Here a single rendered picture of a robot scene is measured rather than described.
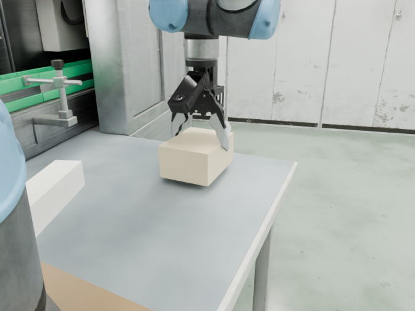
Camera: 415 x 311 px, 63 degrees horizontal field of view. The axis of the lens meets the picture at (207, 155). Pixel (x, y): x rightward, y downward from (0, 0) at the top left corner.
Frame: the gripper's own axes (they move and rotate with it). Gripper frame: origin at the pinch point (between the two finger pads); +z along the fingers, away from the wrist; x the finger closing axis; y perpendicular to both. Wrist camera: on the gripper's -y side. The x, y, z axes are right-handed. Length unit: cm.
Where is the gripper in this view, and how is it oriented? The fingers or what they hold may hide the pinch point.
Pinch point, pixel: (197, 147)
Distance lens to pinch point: 80.1
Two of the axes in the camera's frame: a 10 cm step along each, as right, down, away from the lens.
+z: 0.0, 9.3, 3.6
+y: 4.0, -3.3, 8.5
